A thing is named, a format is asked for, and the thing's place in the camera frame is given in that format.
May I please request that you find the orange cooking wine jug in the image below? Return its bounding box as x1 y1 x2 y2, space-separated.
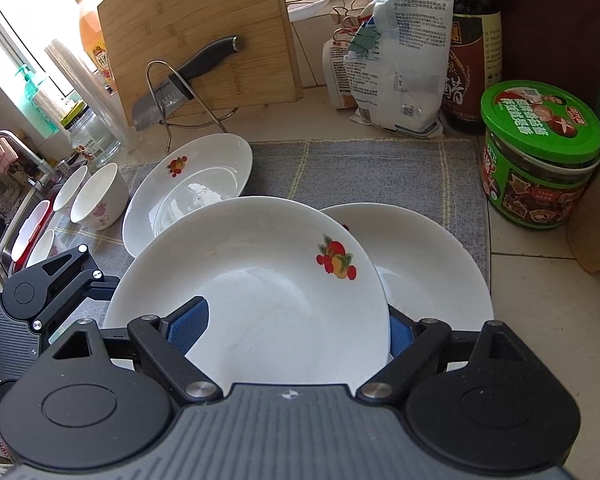
76 0 118 93

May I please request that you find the orange white food bag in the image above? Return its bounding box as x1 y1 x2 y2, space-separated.
322 8 379 110

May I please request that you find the plastic wrap roll right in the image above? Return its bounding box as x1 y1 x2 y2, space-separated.
44 39 140 152

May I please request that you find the metal wire board stand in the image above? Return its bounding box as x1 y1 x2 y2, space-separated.
145 58 238 155

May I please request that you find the bamboo cutting board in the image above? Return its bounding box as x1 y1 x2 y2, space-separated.
98 0 302 116

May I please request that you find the white plate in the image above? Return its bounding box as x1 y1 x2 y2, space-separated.
322 203 493 332
122 133 253 258
104 196 390 390

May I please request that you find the steel kitchen faucet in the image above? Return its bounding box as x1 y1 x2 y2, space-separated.
0 129 57 186

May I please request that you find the dark vinegar bottle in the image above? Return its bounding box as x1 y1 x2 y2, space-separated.
442 0 502 133

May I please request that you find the white plate back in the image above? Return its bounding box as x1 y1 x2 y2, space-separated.
122 133 253 258

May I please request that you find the green dish soap bottle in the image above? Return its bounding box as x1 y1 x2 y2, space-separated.
17 64 58 139

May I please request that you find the white salt bag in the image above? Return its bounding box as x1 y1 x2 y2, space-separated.
343 0 454 139

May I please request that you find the floral bowl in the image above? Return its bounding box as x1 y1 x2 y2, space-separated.
53 165 91 217
26 230 57 268
70 162 129 231

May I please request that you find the white dish on windowsill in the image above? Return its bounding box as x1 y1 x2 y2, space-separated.
286 0 330 23

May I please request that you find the green lid sauce jar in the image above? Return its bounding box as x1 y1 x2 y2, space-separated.
481 80 600 230

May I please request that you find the black handled kitchen knife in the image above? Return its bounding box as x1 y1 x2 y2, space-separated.
132 35 244 132

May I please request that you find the dark red knife block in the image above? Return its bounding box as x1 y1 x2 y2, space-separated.
498 0 600 106

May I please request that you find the glass jar green lid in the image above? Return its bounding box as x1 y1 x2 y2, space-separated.
61 101 121 169

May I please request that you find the red white basin in sink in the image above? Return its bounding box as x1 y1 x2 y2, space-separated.
10 200 53 273

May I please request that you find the grey blue checked dish mat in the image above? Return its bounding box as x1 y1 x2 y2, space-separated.
44 136 491 340

